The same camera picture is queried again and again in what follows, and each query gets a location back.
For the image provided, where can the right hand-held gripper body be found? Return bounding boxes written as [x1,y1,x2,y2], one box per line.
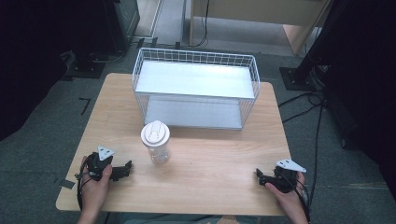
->
[272,159,307,194]

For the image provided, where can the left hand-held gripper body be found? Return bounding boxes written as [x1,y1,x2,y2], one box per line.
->
[83,145,116,182]

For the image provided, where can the clear cup with white lid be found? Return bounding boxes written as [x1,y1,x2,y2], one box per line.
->
[140,119,172,165]

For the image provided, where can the white wire shelf rack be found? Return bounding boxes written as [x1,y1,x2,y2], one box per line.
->
[132,47,262,131]

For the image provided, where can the person's right hand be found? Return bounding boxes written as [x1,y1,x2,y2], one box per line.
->
[264,171,308,218]

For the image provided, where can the person's left hand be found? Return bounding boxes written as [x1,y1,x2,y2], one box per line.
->
[78,156,114,217]

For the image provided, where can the grey floor tape piece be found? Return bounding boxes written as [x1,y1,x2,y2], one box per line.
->
[59,177,77,190]

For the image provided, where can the person's clothing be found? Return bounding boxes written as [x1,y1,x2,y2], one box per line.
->
[122,212,261,224]

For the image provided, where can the black metal stand base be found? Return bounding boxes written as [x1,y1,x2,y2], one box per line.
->
[278,66,317,91]
[64,50,106,79]

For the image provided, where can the dark curtain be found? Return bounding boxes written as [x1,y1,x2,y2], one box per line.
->
[306,0,396,202]
[0,0,110,143]

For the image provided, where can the dark cabinet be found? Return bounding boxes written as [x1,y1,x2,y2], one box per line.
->
[102,0,142,53]

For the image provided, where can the light wooden desk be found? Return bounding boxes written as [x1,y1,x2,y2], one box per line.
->
[189,0,332,56]

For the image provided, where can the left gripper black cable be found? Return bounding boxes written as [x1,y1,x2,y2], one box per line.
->
[75,154,95,213]

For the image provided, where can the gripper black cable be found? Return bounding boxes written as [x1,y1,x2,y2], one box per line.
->
[75,154,95,213]
[288,174,313,224]

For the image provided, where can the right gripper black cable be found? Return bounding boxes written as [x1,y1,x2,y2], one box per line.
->
[288,174,313,224]

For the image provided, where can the long black floor cable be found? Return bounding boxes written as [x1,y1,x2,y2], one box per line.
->
[308,96,326,203]

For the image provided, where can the black hanging cable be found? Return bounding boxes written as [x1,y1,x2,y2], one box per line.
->
[191,0,210,49]

